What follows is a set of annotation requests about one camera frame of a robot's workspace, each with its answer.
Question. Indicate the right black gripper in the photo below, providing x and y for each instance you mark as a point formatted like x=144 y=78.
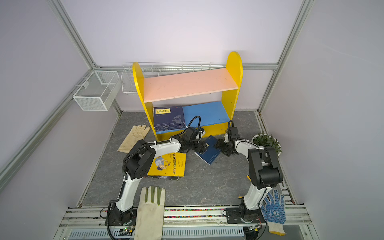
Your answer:
x=219 y=145

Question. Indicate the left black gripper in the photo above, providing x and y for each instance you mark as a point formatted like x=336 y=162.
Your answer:
x=201 y=147

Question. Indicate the yellow cartoon book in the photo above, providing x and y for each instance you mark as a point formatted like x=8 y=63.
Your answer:
x=169 y=165

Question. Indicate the navy book one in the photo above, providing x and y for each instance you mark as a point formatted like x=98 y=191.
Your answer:
x=169 y=119

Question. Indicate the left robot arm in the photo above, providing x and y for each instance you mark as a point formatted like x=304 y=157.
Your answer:
x=136 y=166

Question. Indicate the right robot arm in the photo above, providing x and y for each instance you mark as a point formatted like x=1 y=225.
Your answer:
x=264 y=172

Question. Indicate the yellow wooden bookshelf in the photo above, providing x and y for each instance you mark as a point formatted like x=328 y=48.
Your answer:
x=215 y=116

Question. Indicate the potted green plant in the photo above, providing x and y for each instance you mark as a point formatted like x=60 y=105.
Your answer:
x=267 y=141

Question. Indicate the beige cloth glove on table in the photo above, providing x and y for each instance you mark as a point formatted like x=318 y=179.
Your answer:
x=137 y=133

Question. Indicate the blue dotted work glove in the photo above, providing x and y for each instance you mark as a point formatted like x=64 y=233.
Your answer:
x=273 y=210

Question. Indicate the white green work glove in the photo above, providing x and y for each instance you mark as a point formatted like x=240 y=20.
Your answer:
x=150 y=215

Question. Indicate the white mesh box basket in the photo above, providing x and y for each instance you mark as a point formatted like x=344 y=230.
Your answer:
x=98 y=91

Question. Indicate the white wire wall basket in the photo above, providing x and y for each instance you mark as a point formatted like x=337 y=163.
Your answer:
x=158 y=69

